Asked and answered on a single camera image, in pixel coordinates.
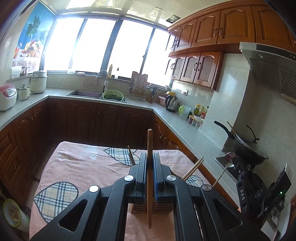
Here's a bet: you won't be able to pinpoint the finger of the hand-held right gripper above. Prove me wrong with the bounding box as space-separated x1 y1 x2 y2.
233 160 255 186

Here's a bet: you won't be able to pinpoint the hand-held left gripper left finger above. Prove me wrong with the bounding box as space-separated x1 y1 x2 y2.
30 153 148 241

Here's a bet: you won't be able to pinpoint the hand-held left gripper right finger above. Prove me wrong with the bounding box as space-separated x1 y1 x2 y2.
153 152 270 241

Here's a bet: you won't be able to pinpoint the dark wooden chopstick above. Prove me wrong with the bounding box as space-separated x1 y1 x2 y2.
128 146 136 166

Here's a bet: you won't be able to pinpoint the wooden slatted utensil holder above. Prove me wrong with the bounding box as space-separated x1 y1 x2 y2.
130 202 175 215

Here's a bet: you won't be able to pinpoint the long brown wooden chopstick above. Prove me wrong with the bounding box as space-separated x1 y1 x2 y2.
147 129 153 229

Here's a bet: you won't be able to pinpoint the light wooden chopstick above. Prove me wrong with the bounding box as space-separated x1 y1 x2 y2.
181 157 204 180
184 159 205 181

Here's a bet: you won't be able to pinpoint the metal spoon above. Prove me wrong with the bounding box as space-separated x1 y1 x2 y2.
212 152 237 188

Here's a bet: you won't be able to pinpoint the black wok with lid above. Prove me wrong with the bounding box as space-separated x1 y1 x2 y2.
214 120 269 166

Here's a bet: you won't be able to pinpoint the pink plaid-patch tablecloth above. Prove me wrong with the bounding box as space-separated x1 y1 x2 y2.
29 141 238 241

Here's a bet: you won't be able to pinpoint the spice jar set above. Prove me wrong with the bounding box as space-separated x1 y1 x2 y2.
188 115 204 129

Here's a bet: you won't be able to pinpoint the green plastic cup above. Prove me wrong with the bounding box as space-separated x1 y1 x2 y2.
178 105 191 120

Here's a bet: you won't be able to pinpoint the grey kitchen countertop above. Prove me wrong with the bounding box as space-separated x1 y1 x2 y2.
0 76 238 209

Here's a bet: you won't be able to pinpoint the condiment bottles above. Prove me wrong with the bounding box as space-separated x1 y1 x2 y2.
193 104 209 120

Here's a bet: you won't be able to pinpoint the steel electric kettle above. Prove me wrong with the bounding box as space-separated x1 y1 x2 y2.
165 95 179 113

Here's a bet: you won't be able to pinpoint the wooden knife block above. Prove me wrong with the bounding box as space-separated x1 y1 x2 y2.
145 84 158 104

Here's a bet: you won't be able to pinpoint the wooden base cabinets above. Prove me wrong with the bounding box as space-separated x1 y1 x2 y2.
0 97 185 193

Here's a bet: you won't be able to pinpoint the green colander with vegetables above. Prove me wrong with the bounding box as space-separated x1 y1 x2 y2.
102 90 124 102

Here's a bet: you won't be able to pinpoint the metal dish rack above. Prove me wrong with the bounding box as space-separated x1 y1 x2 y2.
128 71 149 101

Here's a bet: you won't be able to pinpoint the dark kitchen sink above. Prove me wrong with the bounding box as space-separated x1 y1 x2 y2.
67 89 103 99

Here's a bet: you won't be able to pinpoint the chrome kitchen faucet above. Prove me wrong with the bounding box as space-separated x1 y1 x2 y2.
96 70 109 93

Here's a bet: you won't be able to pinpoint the steel range hood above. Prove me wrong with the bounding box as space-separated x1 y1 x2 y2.
239 42 296 103

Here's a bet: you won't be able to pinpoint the green-rimmed bowl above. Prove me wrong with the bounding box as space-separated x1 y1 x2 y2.
2 199 30 232

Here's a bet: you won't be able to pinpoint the large kitchen window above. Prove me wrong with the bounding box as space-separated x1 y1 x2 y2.
44 16 172 87

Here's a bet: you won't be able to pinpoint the white cylindrical rice cooker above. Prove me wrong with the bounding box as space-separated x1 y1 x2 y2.
31 70 48 94

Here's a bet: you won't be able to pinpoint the red and white rice cooker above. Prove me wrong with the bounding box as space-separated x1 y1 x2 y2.
0 85 18 111

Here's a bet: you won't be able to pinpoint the wooden wall cabinets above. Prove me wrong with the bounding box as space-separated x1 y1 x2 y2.
165 6 296 91

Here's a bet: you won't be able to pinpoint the tropical fruit wall poster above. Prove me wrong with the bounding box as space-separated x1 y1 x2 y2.
13 2 57 72

